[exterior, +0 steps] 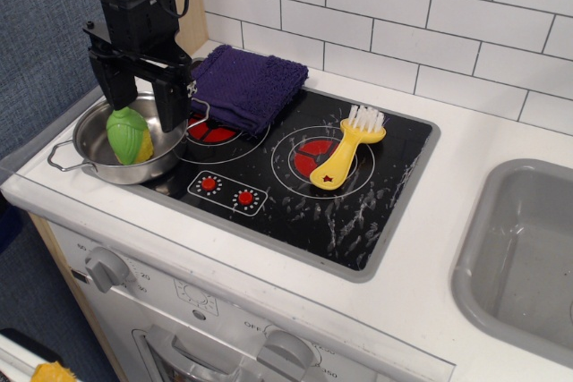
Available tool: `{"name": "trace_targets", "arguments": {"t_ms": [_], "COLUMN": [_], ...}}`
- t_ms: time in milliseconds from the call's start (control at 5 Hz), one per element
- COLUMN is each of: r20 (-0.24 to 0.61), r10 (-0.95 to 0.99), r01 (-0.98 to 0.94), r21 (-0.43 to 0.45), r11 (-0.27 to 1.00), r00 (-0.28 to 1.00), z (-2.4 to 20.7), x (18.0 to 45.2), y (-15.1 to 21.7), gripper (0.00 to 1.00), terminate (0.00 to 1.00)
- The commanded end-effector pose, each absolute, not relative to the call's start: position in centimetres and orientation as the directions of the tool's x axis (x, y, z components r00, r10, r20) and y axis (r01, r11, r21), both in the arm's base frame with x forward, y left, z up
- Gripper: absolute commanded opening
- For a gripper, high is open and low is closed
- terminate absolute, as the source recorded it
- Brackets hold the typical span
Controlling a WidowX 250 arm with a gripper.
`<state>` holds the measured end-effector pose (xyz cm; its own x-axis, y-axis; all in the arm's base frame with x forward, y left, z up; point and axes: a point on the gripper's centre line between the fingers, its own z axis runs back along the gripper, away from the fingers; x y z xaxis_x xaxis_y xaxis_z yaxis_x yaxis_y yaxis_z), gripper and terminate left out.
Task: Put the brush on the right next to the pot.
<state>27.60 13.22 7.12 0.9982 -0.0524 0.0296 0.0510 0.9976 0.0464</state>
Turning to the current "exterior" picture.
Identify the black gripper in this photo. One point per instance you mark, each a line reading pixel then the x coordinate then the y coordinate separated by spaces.
pixel 136 37

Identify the yellow dish brush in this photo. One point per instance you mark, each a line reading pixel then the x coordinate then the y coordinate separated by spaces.
pixel 364 125

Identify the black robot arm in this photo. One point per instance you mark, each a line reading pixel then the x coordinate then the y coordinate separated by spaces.
pixel 137 40

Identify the toy corn cob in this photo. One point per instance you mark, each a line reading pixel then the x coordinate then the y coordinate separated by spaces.
pixel 129 136

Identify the silver metal pot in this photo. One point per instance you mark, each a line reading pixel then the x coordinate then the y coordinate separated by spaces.
pixel 90 142

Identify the purple knitted cloth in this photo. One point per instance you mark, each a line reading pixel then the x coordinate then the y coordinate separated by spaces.
pixel 244 90

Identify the black toy stovetop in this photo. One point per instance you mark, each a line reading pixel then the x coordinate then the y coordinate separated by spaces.
pixel 258 188

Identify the grey left oven knob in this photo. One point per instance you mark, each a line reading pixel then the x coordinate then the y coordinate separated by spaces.
pixel 106 269

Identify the grey oven knob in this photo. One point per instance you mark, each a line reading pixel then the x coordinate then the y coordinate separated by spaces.
pixel 106 269
pixel 287 355

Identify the yellow object bottom left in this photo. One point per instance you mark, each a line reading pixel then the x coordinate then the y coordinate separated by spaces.
pixel 52 372

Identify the grey right oven knob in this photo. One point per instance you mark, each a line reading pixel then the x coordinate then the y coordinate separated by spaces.
pixel 287 355

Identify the grey sink basin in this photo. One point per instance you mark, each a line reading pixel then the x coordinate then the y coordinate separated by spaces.
pixel 513 278

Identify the grey oven door handle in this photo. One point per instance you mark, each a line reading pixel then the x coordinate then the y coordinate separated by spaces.
pixel 176 366

